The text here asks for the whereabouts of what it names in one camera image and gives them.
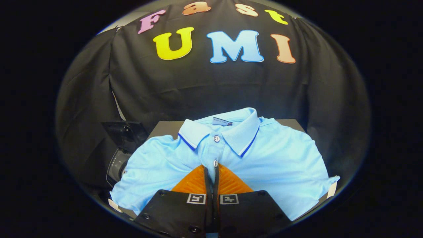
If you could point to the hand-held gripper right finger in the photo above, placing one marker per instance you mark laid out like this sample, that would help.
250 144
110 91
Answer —
248 215

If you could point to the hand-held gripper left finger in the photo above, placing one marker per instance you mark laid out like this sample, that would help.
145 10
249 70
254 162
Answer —
178 215

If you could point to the light blue polo shirt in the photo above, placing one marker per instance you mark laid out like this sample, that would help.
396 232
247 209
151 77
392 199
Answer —
277 158

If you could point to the dark washing machine lid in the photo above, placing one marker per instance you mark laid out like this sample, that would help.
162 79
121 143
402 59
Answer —
127 134

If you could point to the grey cabinet with dark top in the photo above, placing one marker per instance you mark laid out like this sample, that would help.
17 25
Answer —
165 127

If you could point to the black backdrop cloth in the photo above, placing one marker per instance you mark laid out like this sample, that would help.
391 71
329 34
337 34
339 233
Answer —
205 86

